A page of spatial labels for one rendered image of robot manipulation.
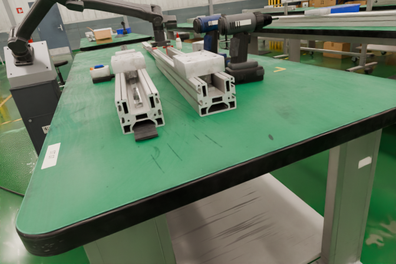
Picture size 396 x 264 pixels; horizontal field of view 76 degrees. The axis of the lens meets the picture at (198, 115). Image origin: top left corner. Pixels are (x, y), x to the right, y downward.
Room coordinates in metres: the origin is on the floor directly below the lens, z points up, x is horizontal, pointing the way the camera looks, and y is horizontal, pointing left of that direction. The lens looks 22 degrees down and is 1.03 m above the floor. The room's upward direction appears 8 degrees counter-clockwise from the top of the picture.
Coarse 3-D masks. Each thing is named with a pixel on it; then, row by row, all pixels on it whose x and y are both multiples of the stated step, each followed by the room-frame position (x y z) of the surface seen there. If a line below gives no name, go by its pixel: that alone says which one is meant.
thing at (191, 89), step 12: (168, 48) 1.34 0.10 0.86; (156, 60) 1.37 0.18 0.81; (168, 60) 0.98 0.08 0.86; (168, 72) 1.01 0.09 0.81; (216, 72) 0.68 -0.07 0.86; (180, 84) 0.82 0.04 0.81; (192, 84) 0.62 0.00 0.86; (204, 84) 0.59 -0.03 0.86; (216, 84) 0.66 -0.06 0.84; (228, 84) 0.62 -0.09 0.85; (192, 96) 0.68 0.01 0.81; (204, 96) 0.60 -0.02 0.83; (216, 96) 0.60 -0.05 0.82; (228, 96) 0.61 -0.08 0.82; (204, 108) 0.61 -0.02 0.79; (216, 108) 0.62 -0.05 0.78; (228, 108) 0.61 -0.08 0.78
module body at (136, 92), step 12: (144, 72) 0.81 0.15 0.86; (120, 84) 0.69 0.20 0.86; (132, 84) 0.79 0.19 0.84; (144, 84) 0.66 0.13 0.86; (120, 96) 0.58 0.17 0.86; (132, 96) 0.70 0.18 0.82; (144, 96) 0.68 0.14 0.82; (156, 96) 0.57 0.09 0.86; (120, 108) 0.56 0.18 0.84; (132, 108) 0.59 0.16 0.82; (144, 108) 0.58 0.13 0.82; (156, 108) 0.56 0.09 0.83; (120, 120) 0.56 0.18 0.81; (132, 120) 0.55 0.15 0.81; (156, 120) 0.57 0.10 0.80; (132, 132) 0.55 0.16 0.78
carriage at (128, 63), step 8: (112, 56) 1.00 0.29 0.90; (120, 56) 0.97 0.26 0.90; (128, 56) 0.94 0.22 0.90; (136, 56) 0.91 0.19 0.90; (112, 64) 0.85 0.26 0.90; (120, 64) 0.86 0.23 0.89; (128, 64) 0.87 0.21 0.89; (136, 64) 0.87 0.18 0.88; (144, 64) 0.88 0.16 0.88; (120, 72) 0.86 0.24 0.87; (128, 72) 0.88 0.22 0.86
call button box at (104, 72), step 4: (96, 68) 1.16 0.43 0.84; (100, 68) 1.16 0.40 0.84; (104, 68) 1.15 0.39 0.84; (108, 68) 1.18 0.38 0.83; (92, 72) 1.14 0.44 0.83; (96, 72) 1.14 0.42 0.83; (100, 72) 1.15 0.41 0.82; (104, 72) 1.15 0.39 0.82; (108, 72) 1.16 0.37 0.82; (92, 76) 1.14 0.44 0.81; (96, 76) 1.14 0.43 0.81; (100, 76) 1.15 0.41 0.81; (104, 76) 1.15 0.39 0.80; (108, 76) 1.16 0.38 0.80; (112, 76) 1.19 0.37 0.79; (96, 80) 1.14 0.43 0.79; (100, 80) 1.15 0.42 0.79; (104, 80) 1.15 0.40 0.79; (108, 80) 1.15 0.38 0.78
